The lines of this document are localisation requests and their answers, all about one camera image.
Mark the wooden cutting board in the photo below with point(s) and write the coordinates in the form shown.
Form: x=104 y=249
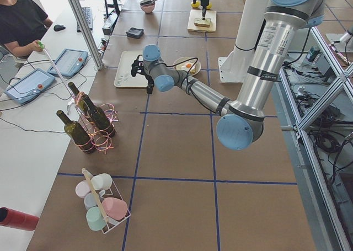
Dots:
x=197 y=13

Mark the dark wine bottle back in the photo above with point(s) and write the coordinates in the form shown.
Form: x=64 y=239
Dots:
x=98 y=116

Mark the rose pink cup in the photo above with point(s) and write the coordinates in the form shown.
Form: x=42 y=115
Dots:
x=115 y=208

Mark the black keyboard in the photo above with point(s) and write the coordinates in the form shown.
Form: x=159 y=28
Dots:
x=87 y=12

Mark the grey blue cup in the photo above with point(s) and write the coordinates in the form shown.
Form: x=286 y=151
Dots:
x=89 y=201

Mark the person in black shirt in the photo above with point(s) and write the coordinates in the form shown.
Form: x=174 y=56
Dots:
x=23 y=25

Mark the red cylinder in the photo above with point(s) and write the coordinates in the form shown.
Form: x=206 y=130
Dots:
x=19 y=220

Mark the pink bowl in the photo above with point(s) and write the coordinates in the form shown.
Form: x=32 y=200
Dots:
x=148 y=9

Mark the dark wine bottle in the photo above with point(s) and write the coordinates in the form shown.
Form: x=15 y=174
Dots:
x=77 y=133
x=79 y=102
x=98 y=116

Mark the white wire cup rack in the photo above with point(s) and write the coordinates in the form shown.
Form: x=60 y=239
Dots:
x=112 y=192

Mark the dark wine bottle front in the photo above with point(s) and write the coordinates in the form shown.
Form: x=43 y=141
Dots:
x=77 y=133

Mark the yellow lemon left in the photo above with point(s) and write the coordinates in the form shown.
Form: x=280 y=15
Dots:
x=195 y=4

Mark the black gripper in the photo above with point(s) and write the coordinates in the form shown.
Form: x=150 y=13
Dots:
x=204 y=1
x=149 y=81

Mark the light pink cup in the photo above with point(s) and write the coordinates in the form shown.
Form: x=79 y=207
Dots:
x=82 y=189

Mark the long grabber stick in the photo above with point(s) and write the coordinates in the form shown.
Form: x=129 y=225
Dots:
x=72 y=100

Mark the grey folded cloth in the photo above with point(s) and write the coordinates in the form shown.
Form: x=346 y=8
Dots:
x=135 y=33

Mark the metal scoop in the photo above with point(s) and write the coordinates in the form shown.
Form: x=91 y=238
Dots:
x=147 y=2

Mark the fried egg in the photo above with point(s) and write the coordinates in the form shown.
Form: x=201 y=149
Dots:
x=187 y=66

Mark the blue teach pendant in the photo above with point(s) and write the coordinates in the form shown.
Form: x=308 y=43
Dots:
x=70 y=61
x=31 y=86

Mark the bread slice with egg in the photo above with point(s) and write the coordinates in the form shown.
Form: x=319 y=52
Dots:
x=197 y=68

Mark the blue teach pendant near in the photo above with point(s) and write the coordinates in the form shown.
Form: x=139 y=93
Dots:
x=31 y=86

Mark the copper wire bottle rack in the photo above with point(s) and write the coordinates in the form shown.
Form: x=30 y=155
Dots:
x=99 y=138

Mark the black computer mouse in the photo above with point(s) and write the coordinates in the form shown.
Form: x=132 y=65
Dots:
x=58 y=27

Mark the blue teach pendant far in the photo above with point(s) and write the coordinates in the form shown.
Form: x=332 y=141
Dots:
x=70 y=61

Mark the mint green cup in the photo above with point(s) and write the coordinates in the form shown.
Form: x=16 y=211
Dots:
x=95 y=219

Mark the wooden rack handle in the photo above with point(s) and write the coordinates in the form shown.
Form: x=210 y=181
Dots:
x=87 y=175

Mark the white cup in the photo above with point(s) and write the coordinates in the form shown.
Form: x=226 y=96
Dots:
x=102 y=181

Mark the aluminium frame post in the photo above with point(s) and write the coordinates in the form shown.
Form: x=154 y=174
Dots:
x=86 y=32

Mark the white round plate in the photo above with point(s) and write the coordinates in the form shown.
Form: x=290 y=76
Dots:
x=185 y=59

